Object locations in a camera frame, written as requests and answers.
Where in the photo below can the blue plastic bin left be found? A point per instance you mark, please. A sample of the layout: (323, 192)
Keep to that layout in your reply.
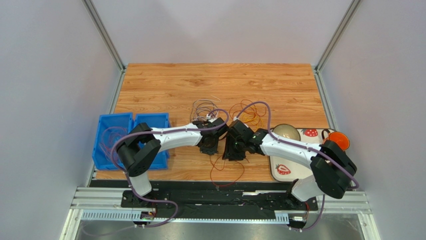
(110, 128)

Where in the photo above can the aluminium frame post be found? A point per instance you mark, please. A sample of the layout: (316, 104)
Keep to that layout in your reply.
(342, 26)
(97, 20)

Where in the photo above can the orange plastic cup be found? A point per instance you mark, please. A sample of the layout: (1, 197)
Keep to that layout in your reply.
(337, 137)

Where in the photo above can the blue plastic bin right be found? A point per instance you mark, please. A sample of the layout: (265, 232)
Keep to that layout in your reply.
(155, 120)

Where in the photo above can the strawberry print tray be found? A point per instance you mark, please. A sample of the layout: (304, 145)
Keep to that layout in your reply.
(284, 170)

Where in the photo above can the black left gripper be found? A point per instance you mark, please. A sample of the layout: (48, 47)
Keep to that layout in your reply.
(210, 151)

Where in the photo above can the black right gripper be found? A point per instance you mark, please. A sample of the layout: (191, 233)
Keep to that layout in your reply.
(233, 146)

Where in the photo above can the slotted white cable duct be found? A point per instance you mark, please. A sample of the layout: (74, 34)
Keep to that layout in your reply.
(128, 215)

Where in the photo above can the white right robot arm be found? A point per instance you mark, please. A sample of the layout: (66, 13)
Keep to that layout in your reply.
(332, 170)

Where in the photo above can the blue plastic bin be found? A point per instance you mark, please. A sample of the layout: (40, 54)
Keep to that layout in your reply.
(155, 120)
(110, 128)

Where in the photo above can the aluminium frame post right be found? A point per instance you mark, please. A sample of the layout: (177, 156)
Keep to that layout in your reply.
(342, 26)

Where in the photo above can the aluminium frame post left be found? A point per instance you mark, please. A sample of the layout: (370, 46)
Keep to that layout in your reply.
(97, 20)

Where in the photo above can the beige bowl black rim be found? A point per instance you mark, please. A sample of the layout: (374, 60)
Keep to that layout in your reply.
(287, 131)

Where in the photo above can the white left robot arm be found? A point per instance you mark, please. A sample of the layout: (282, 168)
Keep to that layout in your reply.
(138, 149)

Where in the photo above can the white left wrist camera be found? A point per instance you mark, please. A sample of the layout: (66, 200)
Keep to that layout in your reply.
(210, 116)

